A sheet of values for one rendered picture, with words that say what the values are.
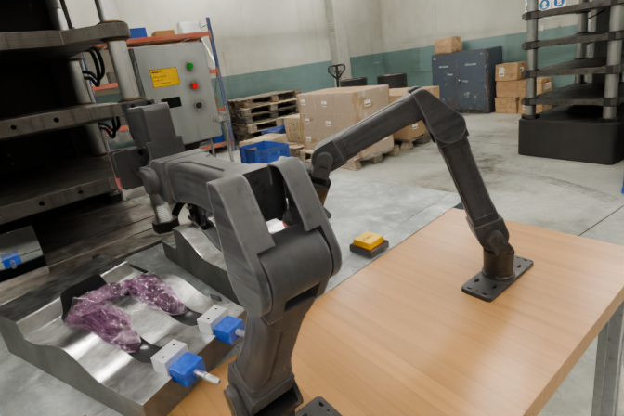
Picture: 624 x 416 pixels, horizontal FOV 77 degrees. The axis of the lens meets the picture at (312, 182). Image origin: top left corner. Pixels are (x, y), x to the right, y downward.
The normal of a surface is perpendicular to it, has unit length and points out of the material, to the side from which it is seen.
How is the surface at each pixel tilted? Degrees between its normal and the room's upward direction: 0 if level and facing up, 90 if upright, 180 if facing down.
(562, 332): 0
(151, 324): 27
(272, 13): 90
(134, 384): 0
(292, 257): 58
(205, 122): 90
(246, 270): 90
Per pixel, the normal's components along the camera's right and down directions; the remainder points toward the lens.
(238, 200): 0.48, -0.29
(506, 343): -0.15, -0.94
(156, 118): 0.60, 0.12
